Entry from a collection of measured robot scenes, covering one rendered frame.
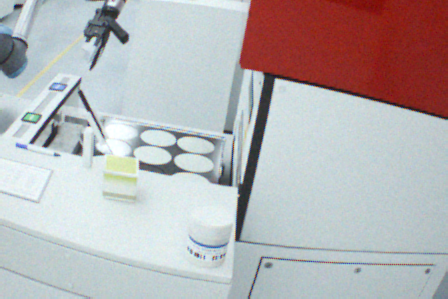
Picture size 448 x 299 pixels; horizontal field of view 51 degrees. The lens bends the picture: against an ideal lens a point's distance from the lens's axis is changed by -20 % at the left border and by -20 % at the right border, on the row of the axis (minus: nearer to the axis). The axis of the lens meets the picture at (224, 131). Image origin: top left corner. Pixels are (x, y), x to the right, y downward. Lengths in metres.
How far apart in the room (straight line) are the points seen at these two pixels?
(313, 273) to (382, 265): 0.20
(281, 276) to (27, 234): 0.69
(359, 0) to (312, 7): 0.11
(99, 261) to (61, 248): 0.08
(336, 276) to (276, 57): 0.60
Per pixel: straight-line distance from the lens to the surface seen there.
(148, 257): 0.97
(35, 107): 1.54
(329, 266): 1.39
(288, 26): 1.13
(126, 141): 1.52
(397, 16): 1.16
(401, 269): 1.48
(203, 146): 1.56
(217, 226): 0.92
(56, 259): 1.02
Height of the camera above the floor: 1.55
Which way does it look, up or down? 23 degrees down
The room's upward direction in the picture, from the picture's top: 11 degrees clockwise
